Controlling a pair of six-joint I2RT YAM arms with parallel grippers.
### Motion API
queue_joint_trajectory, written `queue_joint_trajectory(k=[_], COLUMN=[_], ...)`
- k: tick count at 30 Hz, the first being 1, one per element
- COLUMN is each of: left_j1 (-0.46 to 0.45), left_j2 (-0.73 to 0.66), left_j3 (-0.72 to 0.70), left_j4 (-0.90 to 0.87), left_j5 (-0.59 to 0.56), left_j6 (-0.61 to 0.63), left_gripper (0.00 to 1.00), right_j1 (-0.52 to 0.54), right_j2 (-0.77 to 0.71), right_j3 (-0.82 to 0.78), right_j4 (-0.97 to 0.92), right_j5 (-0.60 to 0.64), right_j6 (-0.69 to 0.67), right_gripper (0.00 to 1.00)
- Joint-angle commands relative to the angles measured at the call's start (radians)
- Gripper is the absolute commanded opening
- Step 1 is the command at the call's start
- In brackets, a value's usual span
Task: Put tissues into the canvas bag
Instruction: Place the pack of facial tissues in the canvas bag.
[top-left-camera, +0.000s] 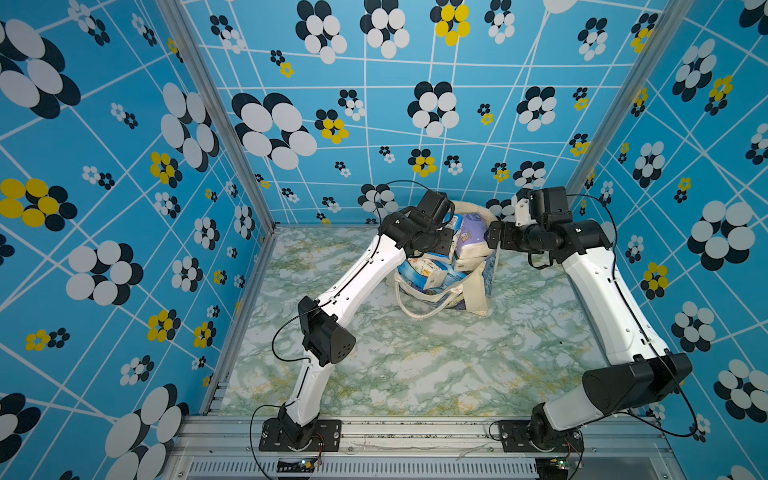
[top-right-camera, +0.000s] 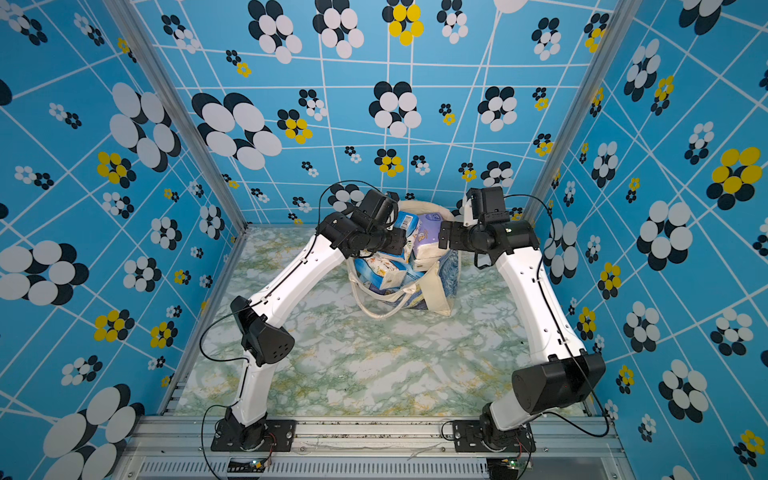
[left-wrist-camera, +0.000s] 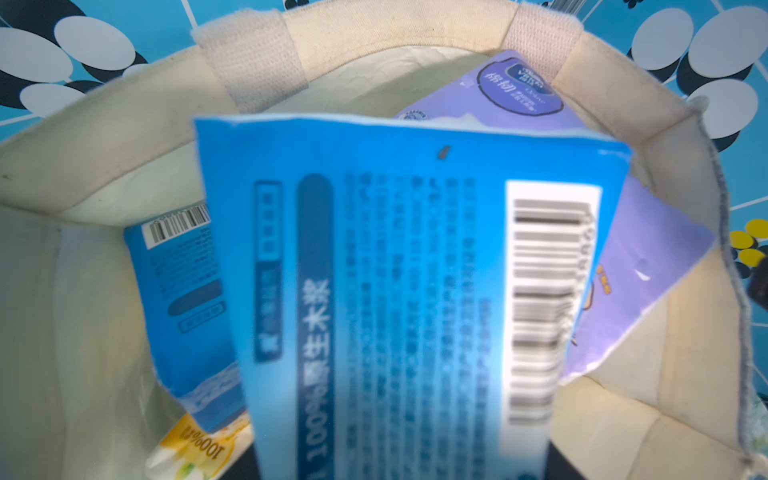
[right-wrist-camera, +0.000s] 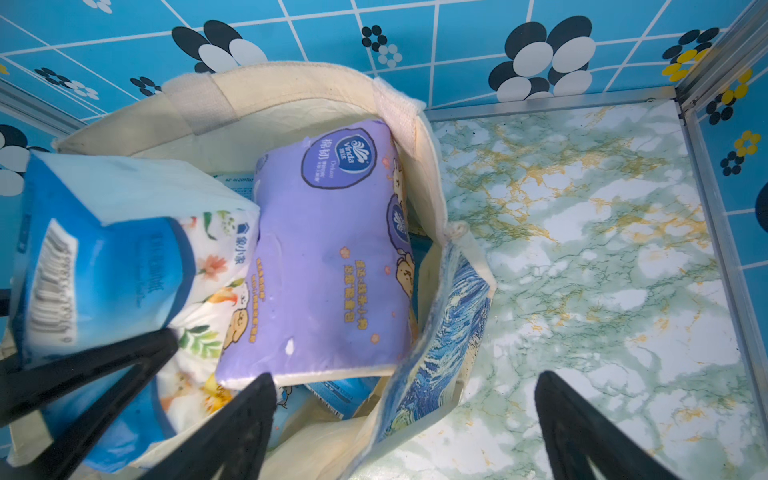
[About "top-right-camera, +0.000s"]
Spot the aluminium front rail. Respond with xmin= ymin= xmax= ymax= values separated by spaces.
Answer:
xmin=114 ymin=416 xmax=634 ymax=479

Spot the orange white tissue pack back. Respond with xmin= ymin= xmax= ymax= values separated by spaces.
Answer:
xmin=354 ymin=255 xmax=424 ymax=294

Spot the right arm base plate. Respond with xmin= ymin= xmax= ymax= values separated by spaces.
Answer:
xmin=450 ymin=418 xmax=536 ymax=454

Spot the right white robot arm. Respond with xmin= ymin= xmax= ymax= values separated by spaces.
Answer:
xmin=438 ymin=187 xmax=606 ymax=451

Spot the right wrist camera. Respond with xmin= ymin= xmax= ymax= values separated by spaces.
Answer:
xmin=461 ymin=188 xmax=480 ymax=227

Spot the cream canvas tote bag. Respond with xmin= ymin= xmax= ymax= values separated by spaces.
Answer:
xmin=347 ymin=200 xmax=461 ymax=319

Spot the blue tissue pack back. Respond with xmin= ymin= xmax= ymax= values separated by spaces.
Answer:
xmin=393 ymin=211 xmax=419 ymax=241

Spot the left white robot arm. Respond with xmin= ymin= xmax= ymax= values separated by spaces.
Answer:
xmin=210 ymin=189 xmax=406 ymax=452

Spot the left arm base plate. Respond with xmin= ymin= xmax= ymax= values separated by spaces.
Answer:
xmin=210 ymin=419 xmax=297 ymax=453

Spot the purple tissue pack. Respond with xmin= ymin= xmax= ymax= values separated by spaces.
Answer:
xmin=413 ymin=213 xmax=447 ymax=258

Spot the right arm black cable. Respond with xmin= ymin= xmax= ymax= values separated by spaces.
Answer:
xmin=503 ymin=193 xmax=611 ymax=439

